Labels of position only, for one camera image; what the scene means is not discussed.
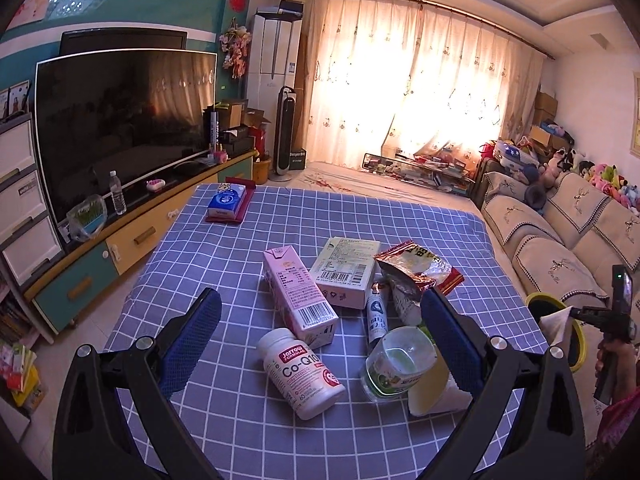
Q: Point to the white yellow paper packet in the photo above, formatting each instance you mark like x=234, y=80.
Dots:
x=430, y=402

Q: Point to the wall poster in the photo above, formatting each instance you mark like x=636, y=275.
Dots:
x=32, y=2

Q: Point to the glass coffee table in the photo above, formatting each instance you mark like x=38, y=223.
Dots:
x=420, y=170

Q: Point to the pink milk carton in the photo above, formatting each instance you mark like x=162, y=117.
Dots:
x=292, y=290

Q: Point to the wooden bucket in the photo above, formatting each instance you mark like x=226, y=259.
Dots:
x=261, y=170

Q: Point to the stacked brown cardboard boxes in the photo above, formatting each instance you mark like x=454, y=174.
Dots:
x=545, y=110

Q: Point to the large curved television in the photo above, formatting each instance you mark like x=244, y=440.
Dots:
x=120, y=125

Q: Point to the pile of plush toys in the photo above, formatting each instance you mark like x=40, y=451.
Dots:
x=607, y=175

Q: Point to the clear water bottle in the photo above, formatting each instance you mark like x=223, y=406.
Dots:
x=118, y=195

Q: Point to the red bag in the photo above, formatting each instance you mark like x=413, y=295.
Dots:
x=487, y=151

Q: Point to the blue checked tablecloth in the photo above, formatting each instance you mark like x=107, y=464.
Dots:
x=280, y=220

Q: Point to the teal yellow television cabinet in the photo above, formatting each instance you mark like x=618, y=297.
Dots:
x=135, y=235

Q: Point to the tall brown cardboard panel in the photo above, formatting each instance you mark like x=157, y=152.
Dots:
x=302, y=85

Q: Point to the white standing air conditioner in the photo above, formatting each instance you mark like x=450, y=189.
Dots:
x=272, y=60

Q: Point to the white drawer unit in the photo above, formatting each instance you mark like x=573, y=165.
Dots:
x=20, y=200

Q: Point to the clear plastic bag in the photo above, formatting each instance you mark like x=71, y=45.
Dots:
x=87, y=217

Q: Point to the person's right hand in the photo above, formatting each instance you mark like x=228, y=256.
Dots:
x=620, y=360

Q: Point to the blue starry bag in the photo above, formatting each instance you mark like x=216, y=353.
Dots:
x=515, y=152

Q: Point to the person's right forearm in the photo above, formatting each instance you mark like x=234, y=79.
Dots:
x=622, y=425

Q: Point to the yellow trash bin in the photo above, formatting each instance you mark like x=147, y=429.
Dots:
x=580, y=355

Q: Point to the hanging artificial flowers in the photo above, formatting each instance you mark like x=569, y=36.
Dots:
x=235, y=50

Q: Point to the picture frame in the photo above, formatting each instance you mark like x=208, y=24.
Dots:
x=17, y=100

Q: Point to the grey plush cushion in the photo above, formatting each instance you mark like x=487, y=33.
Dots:
x=532, y=190

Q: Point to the floral bed sheet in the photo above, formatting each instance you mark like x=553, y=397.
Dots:
x=340, y=177

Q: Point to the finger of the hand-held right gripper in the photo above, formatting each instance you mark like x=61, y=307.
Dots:
x=590, y=315

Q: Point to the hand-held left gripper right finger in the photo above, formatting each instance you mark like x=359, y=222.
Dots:
x=450, y=347

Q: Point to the open cardboard boxes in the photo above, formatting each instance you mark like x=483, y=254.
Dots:
x=240, y=120

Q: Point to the white cardboard box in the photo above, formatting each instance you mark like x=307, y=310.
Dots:
x=345, y=260

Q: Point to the red tray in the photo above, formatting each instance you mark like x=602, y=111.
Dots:
x=242, y=181

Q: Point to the red silver snack wrapper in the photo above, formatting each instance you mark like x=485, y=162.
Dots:
x=415, y=265

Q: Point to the white supplement bottle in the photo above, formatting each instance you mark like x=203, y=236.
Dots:
x=300, y=375

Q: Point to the blue tissue pack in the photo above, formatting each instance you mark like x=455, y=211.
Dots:
x=225, y=200

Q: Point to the stack of books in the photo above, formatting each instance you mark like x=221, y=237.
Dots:
x=20, y=360

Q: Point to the box on air conditioner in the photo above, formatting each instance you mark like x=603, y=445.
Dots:
x=285, y=7

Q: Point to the embroidered sheer curtain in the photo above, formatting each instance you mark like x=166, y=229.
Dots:
x=360, y=70

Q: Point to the small white tube bottle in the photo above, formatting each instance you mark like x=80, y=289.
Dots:
x=376, y=317

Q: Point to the beige sofa with covers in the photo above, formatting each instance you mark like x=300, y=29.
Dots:
x=545, y=250

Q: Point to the black white racket tube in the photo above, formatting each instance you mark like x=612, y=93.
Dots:
x=211, y=127

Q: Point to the black tower fan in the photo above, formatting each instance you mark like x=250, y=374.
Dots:
x=284, y=130

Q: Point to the small pink object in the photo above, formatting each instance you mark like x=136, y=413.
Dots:
x=155, y=186

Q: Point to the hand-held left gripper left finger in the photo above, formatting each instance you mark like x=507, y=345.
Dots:
x=192, y=342

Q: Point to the white tissue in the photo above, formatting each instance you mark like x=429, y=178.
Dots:
x=557, y=327

